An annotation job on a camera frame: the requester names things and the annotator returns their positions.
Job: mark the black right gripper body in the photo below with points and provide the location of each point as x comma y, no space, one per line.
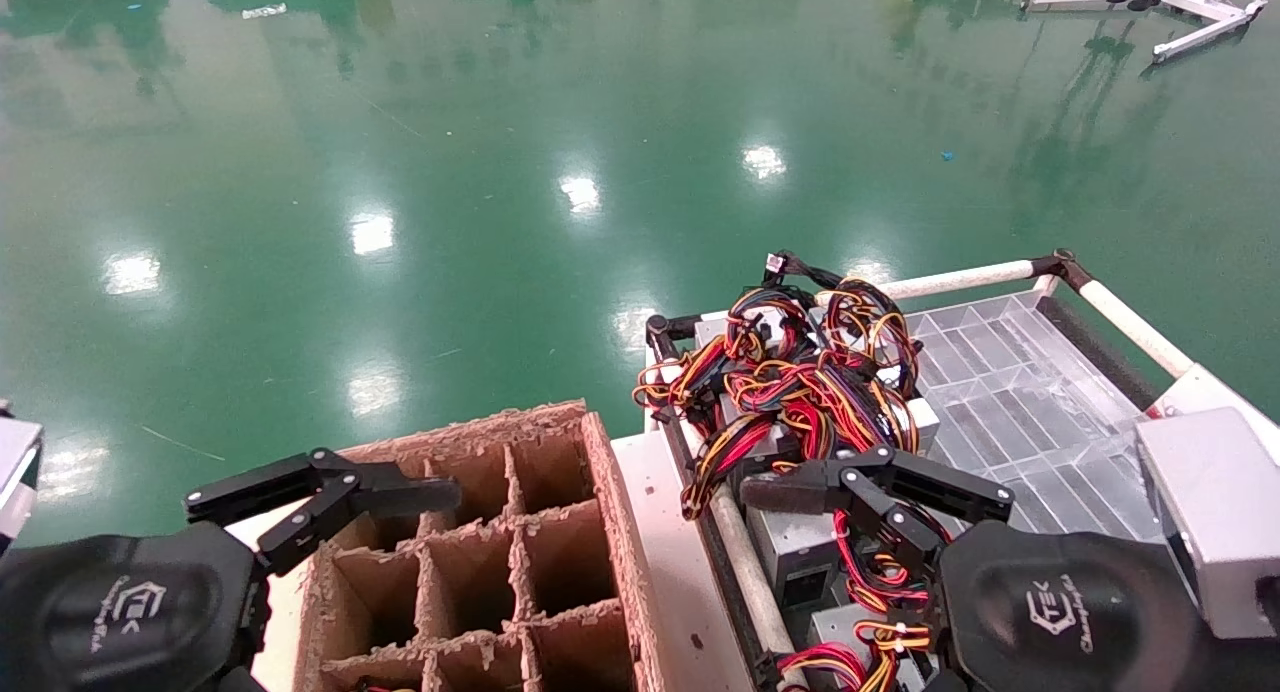
1070,612

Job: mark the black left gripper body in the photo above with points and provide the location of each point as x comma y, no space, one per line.
120,612

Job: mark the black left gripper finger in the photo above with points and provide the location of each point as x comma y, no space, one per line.
305,527
260,480

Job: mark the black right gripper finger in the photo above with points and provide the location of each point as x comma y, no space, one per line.
900,537
940,484

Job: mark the clear plastic compartment tray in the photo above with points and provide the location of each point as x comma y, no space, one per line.
1000,392

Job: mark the grey power supply black socket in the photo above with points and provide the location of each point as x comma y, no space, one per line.
790,544

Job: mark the grey power supply box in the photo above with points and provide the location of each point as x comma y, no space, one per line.
835,627
712,330

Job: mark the black rubber strip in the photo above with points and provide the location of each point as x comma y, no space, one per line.
1095,350

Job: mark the black tube corner joint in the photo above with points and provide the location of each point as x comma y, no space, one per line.
660,327
1062,265

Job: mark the brown cardboard divider carton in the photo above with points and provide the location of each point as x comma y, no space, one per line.
600,492

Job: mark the white floor scrap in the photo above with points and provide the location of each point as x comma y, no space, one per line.
265,12

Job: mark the white metal stand base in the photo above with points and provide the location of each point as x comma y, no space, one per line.
1210,2

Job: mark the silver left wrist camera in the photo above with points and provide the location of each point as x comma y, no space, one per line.
18,472

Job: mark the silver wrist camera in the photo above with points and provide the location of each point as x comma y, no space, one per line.
1220,512
18,472

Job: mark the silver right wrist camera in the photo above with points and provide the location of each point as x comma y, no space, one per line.
1220,512

